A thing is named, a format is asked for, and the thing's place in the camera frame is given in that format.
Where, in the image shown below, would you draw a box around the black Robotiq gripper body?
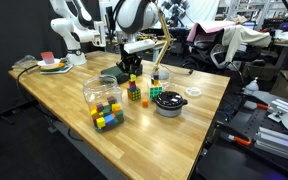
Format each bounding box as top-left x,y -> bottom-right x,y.
119,42 -> 143,67

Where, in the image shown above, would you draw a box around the white robot arm without gripper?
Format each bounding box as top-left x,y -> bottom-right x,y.
49,0 -> 107,67

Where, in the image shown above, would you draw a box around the dark green zip case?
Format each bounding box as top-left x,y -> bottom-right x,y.
100,64 -> 132,85

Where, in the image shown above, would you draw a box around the black Rubik's cube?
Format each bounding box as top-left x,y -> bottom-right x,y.
126,87 -> 142,102

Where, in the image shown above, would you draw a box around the white Rubik's cube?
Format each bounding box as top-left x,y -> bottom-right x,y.
147,82 -> 164,100

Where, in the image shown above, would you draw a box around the clear jar of colour cubes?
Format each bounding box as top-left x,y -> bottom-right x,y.
82,74 -> 125,134

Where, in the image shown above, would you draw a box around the black round pan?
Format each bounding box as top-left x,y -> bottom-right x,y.
151,90 -> 189,118

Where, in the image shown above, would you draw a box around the clear glass dish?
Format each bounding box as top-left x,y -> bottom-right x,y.
184,86 -> 203,98

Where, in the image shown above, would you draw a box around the office chair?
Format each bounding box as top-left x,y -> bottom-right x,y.
182,31 -> 252,75

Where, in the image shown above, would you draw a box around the white bowl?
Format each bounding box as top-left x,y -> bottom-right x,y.
36,58 -> 62,69

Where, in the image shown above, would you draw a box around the red cup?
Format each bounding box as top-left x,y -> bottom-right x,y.
40,51 -> 56,65

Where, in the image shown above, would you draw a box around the pink cloth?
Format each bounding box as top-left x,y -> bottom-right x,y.
186,20 -> 237,43

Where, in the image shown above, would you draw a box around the clear plastic bag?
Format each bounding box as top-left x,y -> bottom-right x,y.
11,54 -> 39,71

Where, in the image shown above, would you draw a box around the beige cloth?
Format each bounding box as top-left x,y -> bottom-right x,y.
221,24 -> 272,64

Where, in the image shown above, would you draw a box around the black curtain backdrop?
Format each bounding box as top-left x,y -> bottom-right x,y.
0,0 -> 102,118

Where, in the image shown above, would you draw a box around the white spray bottle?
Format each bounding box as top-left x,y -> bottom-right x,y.
243,77 -> 261,97

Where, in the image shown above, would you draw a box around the black side table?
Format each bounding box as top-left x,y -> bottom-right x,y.
195,89 -> 288,180

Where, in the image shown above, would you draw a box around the aluminium extrusion bars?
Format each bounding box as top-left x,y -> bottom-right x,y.
253,125 -> 288,165
266,97 -> 288,124

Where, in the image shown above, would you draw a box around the open cardboard box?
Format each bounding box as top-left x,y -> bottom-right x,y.
269,69 -> 288,102

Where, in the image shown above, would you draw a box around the grey lamp cable with switch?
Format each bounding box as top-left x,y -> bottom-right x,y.
165,63 -> 195,76

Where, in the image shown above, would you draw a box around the grey table frame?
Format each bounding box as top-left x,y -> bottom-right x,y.
36,102 -> 127,180

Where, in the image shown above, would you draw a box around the black power cable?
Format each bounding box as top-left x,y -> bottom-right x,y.
15,64 -> 52,119

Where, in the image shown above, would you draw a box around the orange handled clamp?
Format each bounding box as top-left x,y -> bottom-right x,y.
227,132 -> 254,148
254,101 -> 272,112

